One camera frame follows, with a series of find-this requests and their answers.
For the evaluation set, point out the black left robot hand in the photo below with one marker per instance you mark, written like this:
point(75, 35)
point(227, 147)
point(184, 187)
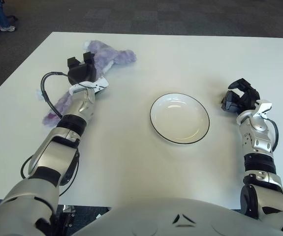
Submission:
point(81, 73)

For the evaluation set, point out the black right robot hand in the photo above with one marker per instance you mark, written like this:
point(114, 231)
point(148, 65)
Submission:
point(245, 98)

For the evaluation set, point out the purple plush rabbit doll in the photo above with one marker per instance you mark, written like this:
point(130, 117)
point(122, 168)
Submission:
point(121, 56)

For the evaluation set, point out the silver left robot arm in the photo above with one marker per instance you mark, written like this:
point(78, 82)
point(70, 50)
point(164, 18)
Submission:
point(79, 108)

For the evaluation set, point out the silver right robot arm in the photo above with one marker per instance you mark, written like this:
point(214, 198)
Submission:
point(257, 142)

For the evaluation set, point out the white plate black rim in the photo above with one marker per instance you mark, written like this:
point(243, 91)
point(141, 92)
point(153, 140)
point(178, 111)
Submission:
point(179, 118)

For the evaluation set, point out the white sneaker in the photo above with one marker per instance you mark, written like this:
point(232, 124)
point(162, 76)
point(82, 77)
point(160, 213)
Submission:
point(8, 28)

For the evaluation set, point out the grey robot torso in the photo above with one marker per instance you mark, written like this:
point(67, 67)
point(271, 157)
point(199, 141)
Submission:
point(168, 216)

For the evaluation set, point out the metal frame under table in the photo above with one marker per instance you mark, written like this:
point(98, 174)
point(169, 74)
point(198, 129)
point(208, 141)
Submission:
point(68, 209)

